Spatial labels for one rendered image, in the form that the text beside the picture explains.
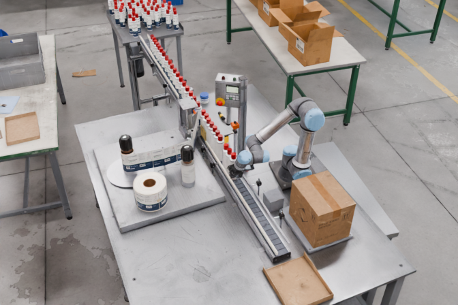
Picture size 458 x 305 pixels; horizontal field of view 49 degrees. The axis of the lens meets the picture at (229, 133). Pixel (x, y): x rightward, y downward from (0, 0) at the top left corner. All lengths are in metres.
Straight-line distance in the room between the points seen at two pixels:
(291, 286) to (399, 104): 3.43
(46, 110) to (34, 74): 0.44
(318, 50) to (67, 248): 2.74
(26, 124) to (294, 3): 2.83
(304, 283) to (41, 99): 2.68
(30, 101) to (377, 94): 3.66
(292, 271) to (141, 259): 0.84
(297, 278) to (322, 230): 0.29
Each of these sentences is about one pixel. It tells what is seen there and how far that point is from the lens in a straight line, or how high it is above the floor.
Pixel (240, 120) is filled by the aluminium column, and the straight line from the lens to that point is 3.23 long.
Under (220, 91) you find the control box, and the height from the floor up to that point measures 1.40.
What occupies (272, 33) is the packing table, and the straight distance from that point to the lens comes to 5.28.
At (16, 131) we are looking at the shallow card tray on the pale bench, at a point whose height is 0.80.
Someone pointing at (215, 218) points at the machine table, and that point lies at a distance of 3.09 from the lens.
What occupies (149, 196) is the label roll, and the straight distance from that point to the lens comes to 3.01.
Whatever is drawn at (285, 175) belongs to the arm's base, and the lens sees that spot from 3.30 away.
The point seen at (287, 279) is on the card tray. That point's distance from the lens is 2.83.
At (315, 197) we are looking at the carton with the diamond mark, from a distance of 2.85.
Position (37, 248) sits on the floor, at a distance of 4.29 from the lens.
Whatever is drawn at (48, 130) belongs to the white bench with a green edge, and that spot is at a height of 0.80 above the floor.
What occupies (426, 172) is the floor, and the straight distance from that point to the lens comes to 4.98.
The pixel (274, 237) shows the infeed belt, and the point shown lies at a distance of 2.94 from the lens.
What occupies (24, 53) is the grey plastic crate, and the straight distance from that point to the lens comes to 5.15.
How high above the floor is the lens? 3.10
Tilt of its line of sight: 38 degrees down
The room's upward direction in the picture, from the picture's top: straight up
